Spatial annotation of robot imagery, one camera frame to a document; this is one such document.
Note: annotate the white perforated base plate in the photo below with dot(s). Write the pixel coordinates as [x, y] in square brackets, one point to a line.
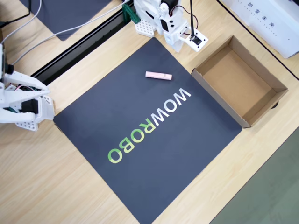
[28, 126]
[144, 28]

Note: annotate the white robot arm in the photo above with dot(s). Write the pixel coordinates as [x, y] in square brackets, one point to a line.
[44, 109]
[144, 7]

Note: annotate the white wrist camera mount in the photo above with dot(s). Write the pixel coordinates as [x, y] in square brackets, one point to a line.
[201, 42]

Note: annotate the black table rail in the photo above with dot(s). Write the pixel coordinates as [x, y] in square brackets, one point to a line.
[81, 49]

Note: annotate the camera board with black lens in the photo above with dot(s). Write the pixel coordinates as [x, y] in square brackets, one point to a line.
[9, 68]

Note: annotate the small black object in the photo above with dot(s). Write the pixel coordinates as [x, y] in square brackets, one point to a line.
[275, 106]

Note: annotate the dark WOWROBO mat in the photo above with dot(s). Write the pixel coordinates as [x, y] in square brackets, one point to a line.
[116, 105]

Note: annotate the open cardboard box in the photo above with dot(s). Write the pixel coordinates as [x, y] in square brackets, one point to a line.
[233, 77]

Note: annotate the plain dark mat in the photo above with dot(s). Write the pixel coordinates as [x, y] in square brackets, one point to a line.
[70, 11]

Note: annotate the pink lipstick tube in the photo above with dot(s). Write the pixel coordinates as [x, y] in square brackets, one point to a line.
[158, 75]

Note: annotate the green clamp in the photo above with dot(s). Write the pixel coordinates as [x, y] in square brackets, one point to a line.
[130, 14]

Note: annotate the white device top right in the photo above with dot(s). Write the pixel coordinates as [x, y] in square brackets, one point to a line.
[268, 21]

